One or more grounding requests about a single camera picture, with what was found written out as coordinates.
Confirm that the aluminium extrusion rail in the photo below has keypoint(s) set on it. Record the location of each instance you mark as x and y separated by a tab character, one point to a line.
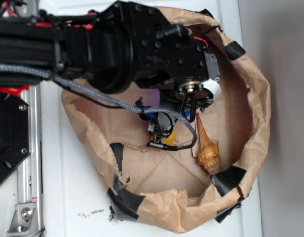
28	218

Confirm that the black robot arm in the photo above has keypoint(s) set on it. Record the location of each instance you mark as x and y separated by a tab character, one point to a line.
127	43

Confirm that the blue sponge block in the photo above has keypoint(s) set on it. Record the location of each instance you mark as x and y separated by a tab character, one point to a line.
187	114

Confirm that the crumpled brown paper bag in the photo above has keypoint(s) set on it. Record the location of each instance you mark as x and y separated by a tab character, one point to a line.
180	190

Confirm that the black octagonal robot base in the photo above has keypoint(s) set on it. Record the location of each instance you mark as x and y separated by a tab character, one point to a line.
14	134

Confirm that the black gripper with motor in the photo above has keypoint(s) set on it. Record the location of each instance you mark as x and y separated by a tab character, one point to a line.
174	61

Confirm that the yellow rubber duck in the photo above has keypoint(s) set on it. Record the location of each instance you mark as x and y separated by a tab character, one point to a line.
170	139

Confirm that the orange conch seashell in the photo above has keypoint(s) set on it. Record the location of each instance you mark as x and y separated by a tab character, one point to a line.
208	151

